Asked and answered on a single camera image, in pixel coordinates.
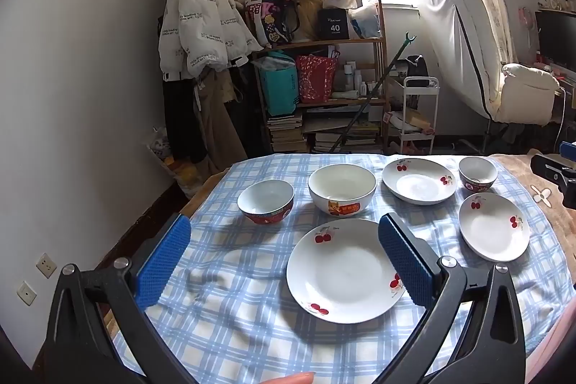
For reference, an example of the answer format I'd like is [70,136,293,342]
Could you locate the blue plaid cloth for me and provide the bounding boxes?
[108,152,576,384]

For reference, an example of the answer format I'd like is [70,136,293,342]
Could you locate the white rolling cart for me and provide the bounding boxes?
[398,75,440,155]

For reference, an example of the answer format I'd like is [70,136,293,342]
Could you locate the person's left hand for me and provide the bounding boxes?
[256,371,316,384]

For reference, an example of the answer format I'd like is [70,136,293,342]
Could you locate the white wall socket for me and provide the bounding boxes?
[35,252,57,279]
[17,281,37,307]

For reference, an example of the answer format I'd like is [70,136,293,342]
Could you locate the white plastic bag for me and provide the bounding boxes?
[350,3,381,40]

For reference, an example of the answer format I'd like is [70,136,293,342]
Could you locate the black hanging trousers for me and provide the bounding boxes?
[162,71,208,165]

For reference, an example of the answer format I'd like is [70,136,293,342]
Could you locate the red patterned bag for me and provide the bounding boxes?
[295,54,339,104]

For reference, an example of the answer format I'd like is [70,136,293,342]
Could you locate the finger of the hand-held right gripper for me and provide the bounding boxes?
[530,154,576,209]
[559,141,576,169]

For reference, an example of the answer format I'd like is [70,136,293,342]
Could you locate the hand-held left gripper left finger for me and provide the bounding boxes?
[33,213,192,384]

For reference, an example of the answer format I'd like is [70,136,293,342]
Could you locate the white puffer jacket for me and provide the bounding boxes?
[158,0,264,81]

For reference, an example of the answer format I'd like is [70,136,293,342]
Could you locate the deep cherry print plate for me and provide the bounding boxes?
[382,158,458,205]

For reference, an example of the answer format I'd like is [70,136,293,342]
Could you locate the black box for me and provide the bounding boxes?
[318,8,351,41]

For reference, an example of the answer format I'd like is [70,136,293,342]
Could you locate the teal paper bag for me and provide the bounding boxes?
[256,50,300,117]

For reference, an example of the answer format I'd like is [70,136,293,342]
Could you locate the cream cushion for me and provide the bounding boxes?
[488,62,561,126]

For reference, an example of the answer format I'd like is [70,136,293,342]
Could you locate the colourful tote bag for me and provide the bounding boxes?
[245,0,301,48]

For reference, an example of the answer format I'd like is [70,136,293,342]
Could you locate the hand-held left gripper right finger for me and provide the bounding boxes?
[373,212,527,384]

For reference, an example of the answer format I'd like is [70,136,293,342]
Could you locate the small red stamped bowl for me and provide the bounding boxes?
[458,156,499,193]

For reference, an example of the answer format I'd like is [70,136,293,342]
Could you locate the tall stack of books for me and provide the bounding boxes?
[267,109,307,154]

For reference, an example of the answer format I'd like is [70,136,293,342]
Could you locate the black monitor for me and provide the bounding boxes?
[535,8,576,73]

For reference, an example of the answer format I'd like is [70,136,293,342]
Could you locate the row of white bottles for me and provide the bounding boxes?
[342,60,384,95]

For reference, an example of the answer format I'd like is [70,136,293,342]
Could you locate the large white bowl orange print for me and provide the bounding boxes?
[308,164,377,216]

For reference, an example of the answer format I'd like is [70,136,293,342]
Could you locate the wooden shelf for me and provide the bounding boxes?
[251,0,388,155]

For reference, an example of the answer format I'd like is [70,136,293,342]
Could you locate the pole with green hook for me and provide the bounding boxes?
[328,32,417,154]

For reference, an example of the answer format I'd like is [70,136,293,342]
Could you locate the beige hanging garment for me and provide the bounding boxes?
[193,64,249,174]

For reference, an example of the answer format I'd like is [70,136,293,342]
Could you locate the red patterned bowl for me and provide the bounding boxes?
[237,179,295,225]

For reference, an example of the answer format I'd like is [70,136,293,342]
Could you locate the small cherry print plate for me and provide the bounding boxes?
[458,192,531,263]

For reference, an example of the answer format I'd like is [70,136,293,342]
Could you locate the wide stack of books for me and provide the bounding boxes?
[310,119,384,154]

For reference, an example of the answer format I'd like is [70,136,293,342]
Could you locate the plastic bag with yellow contents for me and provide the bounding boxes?
[148,127,199,198]

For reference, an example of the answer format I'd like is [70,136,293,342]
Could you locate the large cherry print plate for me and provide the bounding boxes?
[286,218,406,324]

